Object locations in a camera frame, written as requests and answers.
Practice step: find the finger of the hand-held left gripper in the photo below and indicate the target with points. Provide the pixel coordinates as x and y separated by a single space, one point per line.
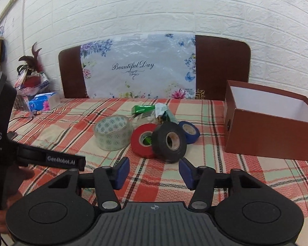
57 159

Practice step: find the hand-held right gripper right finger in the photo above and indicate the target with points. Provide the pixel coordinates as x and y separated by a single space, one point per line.
185 170

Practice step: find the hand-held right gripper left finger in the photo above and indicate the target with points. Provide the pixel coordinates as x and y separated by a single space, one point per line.
122 172

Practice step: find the red electrical tape roll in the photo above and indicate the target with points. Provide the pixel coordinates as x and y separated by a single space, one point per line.
140 146

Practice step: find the black electrical tape roll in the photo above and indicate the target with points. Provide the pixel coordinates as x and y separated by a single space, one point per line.
160 146

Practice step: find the blue electrical tape roll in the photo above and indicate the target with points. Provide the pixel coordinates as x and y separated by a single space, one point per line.
193 133

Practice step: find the clear packing tape roll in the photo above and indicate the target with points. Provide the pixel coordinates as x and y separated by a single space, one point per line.
110 133

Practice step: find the green printed carton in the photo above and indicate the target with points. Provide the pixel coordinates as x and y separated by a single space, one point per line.
143 109

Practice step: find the brown cardboard box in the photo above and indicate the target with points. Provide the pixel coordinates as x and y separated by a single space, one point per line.
261 138

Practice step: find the person's left hand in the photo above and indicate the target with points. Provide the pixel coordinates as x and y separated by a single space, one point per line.
27 173

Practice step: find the clear plastic basket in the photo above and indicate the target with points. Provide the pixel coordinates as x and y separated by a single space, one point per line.
32 87

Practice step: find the blue tissue pack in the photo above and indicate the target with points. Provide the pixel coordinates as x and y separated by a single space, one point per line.
42 102

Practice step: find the green white foil packet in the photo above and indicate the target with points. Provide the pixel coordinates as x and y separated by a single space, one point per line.
166 112

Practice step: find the floral plastic bag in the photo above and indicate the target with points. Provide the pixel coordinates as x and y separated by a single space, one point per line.
138 79

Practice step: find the brown chair with floral cover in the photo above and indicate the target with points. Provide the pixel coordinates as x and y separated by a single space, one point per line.
220 64

